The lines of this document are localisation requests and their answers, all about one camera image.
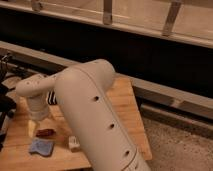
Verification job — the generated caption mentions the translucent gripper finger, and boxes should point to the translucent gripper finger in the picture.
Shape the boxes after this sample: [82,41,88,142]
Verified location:
[28,120,40,138]

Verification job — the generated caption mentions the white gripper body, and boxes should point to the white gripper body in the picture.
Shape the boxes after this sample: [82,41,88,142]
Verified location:
[26,94,50,121]

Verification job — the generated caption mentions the wooden board table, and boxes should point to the wooden board table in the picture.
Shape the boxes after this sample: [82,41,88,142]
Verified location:
[0,77,152,171]

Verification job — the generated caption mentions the black cables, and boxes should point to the black cables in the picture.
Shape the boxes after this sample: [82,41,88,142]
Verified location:
[0,53,36,93]

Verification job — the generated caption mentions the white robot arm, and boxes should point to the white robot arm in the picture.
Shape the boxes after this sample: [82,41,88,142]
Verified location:
[16,59,151,171]

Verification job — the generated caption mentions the black tripod stand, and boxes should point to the black tripod stand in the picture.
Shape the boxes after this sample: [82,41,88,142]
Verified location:
[0,83,17,151]

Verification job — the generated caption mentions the dark red pepper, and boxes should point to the dark red pepper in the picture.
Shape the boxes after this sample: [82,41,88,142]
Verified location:
[36,129,55,137]

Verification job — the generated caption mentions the blue cloth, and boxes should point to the blue cloth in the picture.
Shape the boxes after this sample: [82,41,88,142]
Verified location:
[29,139,54,157]

